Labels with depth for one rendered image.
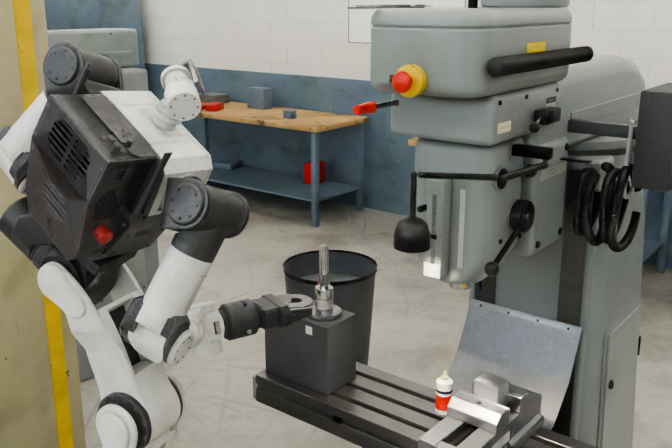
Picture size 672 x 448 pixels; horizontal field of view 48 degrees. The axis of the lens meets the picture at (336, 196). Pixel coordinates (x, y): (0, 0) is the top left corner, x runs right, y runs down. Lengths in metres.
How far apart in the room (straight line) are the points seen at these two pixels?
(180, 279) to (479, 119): 0.65
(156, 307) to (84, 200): 0.24
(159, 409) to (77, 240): 0.46
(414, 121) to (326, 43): 5.69
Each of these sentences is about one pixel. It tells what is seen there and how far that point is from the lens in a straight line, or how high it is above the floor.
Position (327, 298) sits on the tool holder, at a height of 1.17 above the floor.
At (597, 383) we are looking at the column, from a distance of 2.17.
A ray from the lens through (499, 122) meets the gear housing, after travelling 1.50.
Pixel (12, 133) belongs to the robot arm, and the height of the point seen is 1.63.
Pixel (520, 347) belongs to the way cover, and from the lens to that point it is 2.11.
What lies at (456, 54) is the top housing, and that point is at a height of 1.81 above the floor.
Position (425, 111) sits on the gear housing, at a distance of 1.54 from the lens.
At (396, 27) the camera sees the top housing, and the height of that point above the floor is 1.86.
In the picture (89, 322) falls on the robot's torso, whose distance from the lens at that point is 1.73.
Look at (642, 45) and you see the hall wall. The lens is 5.87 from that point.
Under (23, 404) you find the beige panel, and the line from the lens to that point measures 3.15.
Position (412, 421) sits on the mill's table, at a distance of 1.89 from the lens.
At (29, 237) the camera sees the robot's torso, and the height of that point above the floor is 1.40.
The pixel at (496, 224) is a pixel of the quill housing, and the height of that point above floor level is 1.45.
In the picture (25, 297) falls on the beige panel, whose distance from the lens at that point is 3.01.
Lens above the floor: 1.91
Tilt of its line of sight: 15 degrees down
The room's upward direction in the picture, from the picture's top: straight up
